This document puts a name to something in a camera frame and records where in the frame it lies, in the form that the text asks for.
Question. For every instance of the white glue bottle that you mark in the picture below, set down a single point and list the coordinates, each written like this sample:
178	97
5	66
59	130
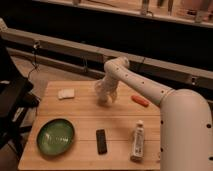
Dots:
138	142

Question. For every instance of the black remote control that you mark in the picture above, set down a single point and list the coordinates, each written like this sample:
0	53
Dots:
101	141

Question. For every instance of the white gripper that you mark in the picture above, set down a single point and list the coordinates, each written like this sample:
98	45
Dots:
106	89

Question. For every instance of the orange carrot toy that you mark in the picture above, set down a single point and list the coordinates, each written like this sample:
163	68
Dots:
140	100

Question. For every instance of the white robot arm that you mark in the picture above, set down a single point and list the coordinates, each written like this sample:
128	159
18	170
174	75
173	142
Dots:
186	122

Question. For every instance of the black chair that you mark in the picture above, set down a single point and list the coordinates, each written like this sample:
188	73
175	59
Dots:
15	100

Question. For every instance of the green ceramic bowl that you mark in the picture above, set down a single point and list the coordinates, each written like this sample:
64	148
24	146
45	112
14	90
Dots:
55	137

